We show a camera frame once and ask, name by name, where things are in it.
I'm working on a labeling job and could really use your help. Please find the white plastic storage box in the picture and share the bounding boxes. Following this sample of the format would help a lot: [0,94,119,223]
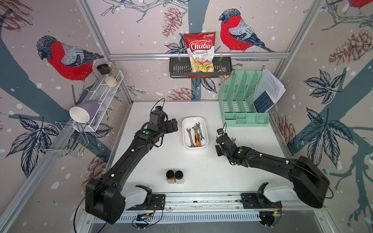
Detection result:
[182,116,209,150]

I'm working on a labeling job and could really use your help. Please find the long silver combination wrench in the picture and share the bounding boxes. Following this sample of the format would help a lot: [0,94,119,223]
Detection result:
[186,128,196,148]

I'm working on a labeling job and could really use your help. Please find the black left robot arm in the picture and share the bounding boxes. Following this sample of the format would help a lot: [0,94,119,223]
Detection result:
[85,106,178,224]

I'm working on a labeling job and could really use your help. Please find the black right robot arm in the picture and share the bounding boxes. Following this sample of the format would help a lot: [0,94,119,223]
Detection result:
[215,128,330,208]

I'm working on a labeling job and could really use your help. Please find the brown spice jar black lid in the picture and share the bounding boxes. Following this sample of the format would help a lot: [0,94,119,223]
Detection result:
[166,170,176,183]

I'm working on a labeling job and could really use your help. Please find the white spice jar black lid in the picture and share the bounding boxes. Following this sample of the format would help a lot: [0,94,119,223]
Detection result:
[175,170,184,184]

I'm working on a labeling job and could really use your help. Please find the green plastic file organizer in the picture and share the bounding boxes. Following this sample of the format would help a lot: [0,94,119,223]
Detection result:
[218,70,269,127]

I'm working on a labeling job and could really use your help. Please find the dark blue notebook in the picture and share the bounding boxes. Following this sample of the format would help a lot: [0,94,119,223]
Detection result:
[254,91,275,113]

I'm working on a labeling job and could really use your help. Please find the purple white cup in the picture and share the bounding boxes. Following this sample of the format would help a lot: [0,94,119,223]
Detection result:
[69,101,100,123]

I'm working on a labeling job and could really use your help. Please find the spice jar on shelf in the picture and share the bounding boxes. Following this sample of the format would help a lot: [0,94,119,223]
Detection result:
[97,64,118,88]

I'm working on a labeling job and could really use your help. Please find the white paper documents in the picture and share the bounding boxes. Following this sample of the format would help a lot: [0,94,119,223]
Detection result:
[254,68,286,106]

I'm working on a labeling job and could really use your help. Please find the red Chuba chips bag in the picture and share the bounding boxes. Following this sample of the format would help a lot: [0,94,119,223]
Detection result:
[184,32,216,73]

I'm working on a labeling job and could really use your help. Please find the orange handled adjustable wrench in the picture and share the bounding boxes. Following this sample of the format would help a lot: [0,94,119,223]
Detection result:
[192,124,205,147]

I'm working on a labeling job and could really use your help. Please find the black wire hanging basket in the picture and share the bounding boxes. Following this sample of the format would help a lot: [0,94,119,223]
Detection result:
[169,56,233,79]

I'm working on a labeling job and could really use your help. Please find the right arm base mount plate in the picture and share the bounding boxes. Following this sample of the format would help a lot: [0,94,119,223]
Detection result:
[241,192,282,209]

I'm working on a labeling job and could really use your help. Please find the white wire wall shelf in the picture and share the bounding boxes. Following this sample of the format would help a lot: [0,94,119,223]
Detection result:
[72,71,124,132]

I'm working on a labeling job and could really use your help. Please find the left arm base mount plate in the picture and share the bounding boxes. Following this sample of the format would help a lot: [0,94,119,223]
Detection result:
[126,194,166,211]

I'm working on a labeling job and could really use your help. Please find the aluminium rail crossbar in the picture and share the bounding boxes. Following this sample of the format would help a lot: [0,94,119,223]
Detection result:
[109,51,291,61]

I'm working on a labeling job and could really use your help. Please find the wire cup holder rack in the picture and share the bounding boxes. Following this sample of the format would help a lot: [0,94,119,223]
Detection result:
[34,121,89,158]

